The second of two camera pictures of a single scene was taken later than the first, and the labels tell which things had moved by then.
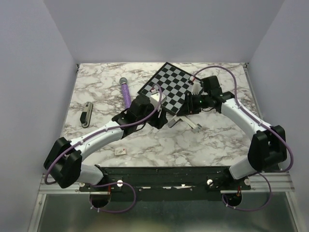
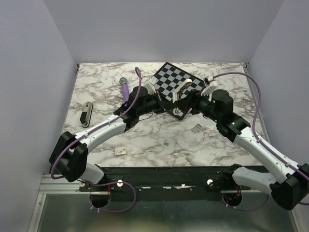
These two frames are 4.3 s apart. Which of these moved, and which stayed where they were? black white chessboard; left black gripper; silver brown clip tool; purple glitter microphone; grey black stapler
Moved: left black gripper; silver brown clip tool
Stayed: grey black stapler; purple glitter microphone; black white chessboard
